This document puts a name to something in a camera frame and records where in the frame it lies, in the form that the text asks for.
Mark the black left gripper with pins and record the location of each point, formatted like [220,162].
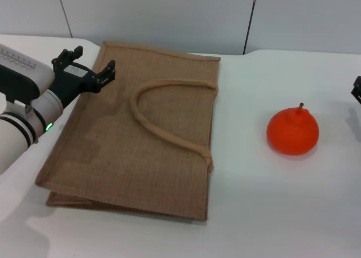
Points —
[69,84]

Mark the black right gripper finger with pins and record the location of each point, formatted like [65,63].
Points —
[358,89]

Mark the orange fruit with stem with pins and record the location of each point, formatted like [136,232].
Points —
[293,134]

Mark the brown jute handbag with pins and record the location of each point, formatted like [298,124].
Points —
[155,156]

